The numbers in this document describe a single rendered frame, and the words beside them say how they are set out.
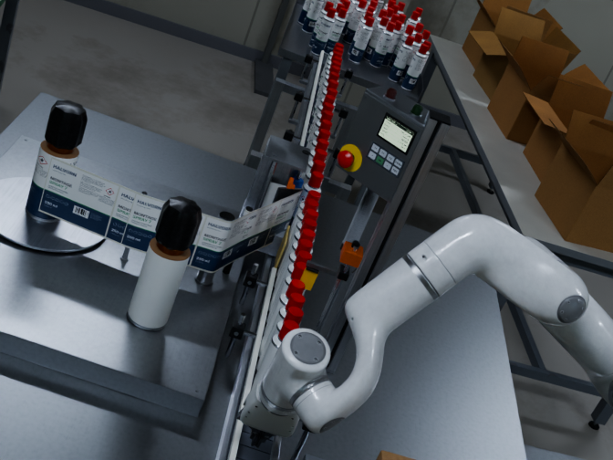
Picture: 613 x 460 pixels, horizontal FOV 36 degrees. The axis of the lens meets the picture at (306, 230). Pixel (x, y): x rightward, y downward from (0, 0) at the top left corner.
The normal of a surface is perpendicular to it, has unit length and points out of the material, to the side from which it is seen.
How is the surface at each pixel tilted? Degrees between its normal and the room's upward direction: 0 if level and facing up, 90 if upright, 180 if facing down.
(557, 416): 0
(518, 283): 80
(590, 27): 90
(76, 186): 90
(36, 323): 0
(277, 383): 106
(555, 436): 0
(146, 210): 90
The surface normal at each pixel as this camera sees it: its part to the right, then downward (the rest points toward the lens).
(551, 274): -0.15, -0.29
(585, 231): 0.13, 0.54
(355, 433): 0.33, -0.82
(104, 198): -0.18, 0.43
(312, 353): 0.30, -0.59
